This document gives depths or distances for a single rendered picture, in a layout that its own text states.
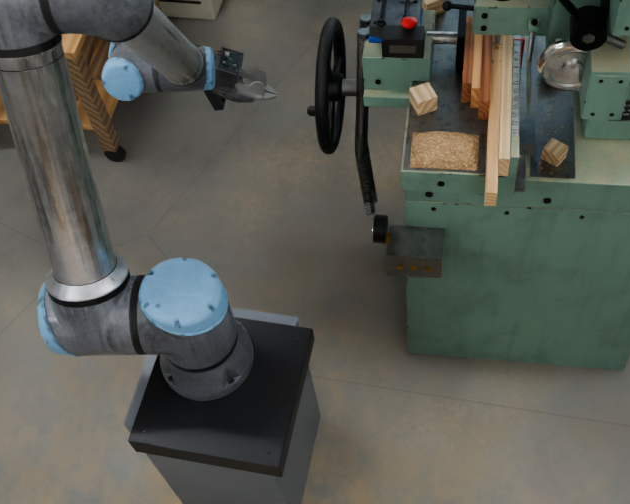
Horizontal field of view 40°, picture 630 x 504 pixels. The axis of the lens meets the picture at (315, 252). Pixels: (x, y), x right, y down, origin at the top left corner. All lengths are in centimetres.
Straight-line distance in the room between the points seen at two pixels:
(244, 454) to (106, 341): 34
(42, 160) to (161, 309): 33
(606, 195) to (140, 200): 157
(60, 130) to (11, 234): 151
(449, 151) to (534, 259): 45
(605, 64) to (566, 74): 10
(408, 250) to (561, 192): 34
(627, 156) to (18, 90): 113
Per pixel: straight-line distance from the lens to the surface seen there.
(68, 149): 145
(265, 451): 169
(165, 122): 303
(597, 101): 161
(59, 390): 257
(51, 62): 139
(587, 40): 155
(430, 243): 186
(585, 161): 179
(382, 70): 176
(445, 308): 218
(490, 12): 168
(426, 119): 170
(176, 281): 157
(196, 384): 171
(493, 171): 157
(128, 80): 187
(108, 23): 135
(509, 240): 192
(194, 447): 172
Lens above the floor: 217
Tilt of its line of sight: 56 degrees down
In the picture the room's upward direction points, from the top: 10 degrees counter-clockwise
